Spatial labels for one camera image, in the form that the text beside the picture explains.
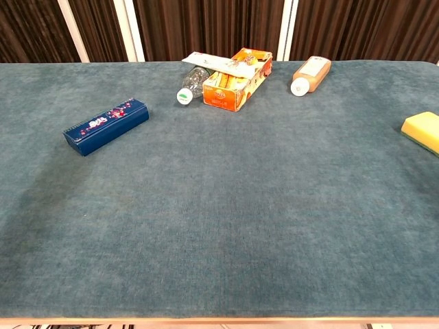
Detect blue glasses case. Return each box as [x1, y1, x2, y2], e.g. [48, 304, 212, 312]
[62, 97, 150, 157]

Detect teal table cloth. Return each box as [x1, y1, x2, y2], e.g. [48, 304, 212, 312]
[0, 60, 439, 319]

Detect orange carton box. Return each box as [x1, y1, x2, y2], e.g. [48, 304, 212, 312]
[202, 47, 274, 113]

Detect clear plastic bottle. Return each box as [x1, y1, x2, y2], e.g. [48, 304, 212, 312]
[176, 66, 215, 106]

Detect white toothpaste box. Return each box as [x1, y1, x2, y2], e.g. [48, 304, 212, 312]
[181, 51, 257, 80]

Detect brown bottle white cap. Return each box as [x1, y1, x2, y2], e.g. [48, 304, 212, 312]
[290, 56, 333, 97]

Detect dark brown pleated curtain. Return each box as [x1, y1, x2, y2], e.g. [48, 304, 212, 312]
[0, 0, 439, 64]

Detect yellow sponge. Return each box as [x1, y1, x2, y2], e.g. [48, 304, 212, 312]
[400, 111, 439, 157]

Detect white frame post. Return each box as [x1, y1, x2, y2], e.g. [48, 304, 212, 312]
[112, 0, 146, 63]
[276, 0, 299, 62]
[57, 0, 91, 64]

